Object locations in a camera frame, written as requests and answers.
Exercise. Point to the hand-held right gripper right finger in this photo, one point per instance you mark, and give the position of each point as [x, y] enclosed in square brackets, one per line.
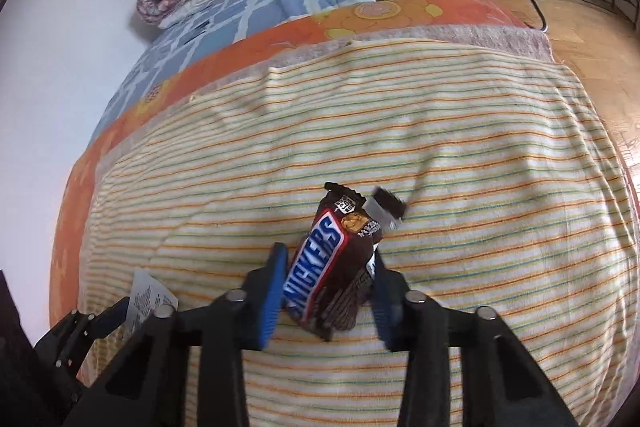
[385, 312]

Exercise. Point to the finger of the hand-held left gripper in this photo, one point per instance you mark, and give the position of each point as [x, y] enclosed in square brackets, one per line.
[110, 319]

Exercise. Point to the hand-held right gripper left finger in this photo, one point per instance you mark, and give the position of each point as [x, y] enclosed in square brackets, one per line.
[274, 297]

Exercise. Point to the white printed paper leaflet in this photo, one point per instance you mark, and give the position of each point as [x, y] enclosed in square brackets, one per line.
[147, 297]

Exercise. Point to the brown chocolate bar wrapper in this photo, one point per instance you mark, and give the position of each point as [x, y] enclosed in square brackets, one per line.
[320, 267]

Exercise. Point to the striped yellow blanket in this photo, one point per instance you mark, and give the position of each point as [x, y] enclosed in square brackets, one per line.
[450, 132]

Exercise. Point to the orange floral bed sheet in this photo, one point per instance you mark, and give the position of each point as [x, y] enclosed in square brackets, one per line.
[350, 19]

